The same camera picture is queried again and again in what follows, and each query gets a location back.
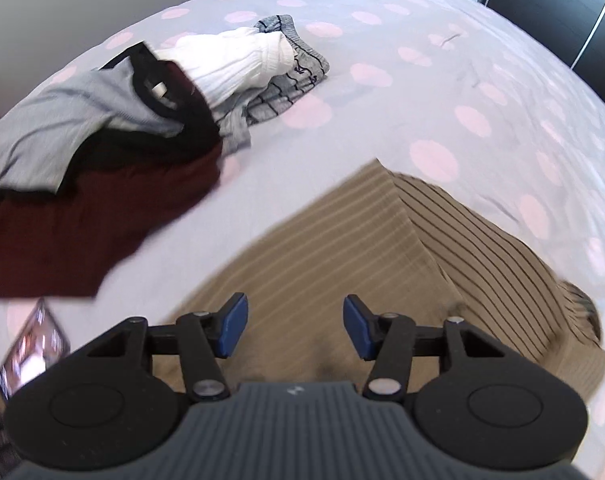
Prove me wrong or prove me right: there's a maroon garment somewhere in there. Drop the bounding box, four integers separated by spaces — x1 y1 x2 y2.
0 60 224 302

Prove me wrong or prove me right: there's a white ribbed garment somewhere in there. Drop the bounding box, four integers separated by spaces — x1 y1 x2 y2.
155 27 296 112

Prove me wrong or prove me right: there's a black sliding door wardrobe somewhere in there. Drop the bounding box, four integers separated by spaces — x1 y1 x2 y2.
475 0 605 127

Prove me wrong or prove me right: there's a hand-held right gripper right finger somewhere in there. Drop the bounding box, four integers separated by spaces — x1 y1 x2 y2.
343 294 506 403

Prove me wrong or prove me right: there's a grey checked garment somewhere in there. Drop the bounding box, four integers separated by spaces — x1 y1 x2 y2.
212 14 331 157

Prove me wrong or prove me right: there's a smartphone with lit screen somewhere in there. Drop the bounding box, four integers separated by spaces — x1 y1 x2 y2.
0 297 72 402

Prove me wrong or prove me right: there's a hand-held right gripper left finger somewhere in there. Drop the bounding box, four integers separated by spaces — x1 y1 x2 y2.
87 292 249 403

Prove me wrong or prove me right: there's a grey shirt with black collar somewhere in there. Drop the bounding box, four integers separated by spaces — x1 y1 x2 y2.
0 42 219 202

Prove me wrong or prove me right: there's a tan striped shirt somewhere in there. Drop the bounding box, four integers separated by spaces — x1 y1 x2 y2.
165 157 605 411

